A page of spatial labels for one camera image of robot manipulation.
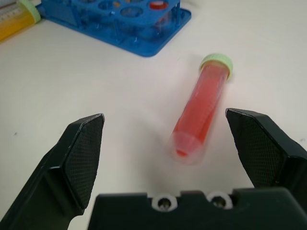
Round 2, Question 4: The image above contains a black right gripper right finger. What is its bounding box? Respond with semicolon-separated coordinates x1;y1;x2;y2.
225;108;307;198

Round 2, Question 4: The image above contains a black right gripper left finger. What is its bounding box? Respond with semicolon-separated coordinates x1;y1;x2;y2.
0;113;106;230

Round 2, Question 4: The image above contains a red liquid tube green cap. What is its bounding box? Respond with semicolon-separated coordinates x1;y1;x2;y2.
165;53;234;166

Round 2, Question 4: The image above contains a yellow liquid tube green cap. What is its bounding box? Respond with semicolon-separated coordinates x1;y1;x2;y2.
0;0;41;42

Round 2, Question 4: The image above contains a blue tube rack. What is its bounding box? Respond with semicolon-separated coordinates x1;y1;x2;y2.
36;0;192;58

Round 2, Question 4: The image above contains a red capped tube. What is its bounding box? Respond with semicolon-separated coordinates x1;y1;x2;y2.
148;0;171;29

